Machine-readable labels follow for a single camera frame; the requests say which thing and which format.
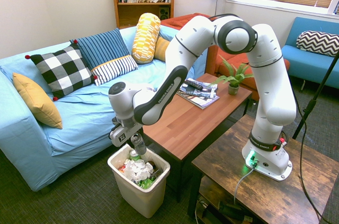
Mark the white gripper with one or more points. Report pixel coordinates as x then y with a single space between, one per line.
120 136

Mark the silver blue drink can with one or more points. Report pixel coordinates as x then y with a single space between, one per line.
139 148

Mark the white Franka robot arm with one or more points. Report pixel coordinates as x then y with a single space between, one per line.
270 75

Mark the green can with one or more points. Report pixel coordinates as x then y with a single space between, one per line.
134 155

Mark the white plastic trash bin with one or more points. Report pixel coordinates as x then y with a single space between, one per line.
137 200

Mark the orange red wrapper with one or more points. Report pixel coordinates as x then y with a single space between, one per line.
122 168

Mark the crumpled white paper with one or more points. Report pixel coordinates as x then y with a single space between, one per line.
137 169

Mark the green plastic wrapper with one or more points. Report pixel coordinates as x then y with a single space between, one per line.
147 183

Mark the light blue covered sofa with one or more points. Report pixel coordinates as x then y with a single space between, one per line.
87 107

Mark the red-brown wooden coffee table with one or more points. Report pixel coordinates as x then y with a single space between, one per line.
190 126

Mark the light cover magazine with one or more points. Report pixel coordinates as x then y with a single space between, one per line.
204 102

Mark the black tv remote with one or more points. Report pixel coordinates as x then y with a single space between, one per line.
194 84

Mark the dark cover magazine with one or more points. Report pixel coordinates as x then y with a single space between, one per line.
204 90

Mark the blue striped pillow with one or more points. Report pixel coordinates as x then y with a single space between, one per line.
106 49

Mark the mustard yellow pillow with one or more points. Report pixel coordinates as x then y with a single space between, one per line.
37 102
161 49

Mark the black white checkered pillow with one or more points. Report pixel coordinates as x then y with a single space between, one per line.
62 71

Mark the yellow white patterned bolster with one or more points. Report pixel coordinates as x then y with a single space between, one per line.
145 38

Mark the small grey plant pot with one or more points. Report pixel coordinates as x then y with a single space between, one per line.
233 89

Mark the green fern plant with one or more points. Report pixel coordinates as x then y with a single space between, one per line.
235 75

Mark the orange sofa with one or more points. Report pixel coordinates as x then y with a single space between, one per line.
227 59

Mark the small black speaker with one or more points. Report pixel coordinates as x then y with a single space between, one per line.
164 13

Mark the rustic dark wood table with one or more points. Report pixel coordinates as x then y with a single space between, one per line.
265 197

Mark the blue bench sofa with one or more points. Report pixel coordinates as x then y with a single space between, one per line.
310 67

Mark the black white chevron pillow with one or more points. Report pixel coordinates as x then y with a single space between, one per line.
317 42

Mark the black camera stand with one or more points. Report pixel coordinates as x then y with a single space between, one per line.
315 99

